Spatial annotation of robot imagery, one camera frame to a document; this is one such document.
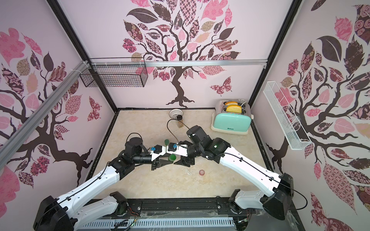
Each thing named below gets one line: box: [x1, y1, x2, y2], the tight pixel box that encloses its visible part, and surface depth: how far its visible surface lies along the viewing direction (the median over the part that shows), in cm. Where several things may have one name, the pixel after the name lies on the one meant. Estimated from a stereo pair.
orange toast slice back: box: [224, 101, 238, 106], surface depth 99 cm
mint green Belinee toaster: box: [210, 99, 252, 135], surface depth 99 cm
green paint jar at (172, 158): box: [168, 153, 177, 163], surface depth 69 cm
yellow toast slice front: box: [225, 104, 242, 114], surface depth 96 cm
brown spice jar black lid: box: [176, 114, 185, 129], surface depth 106 cm
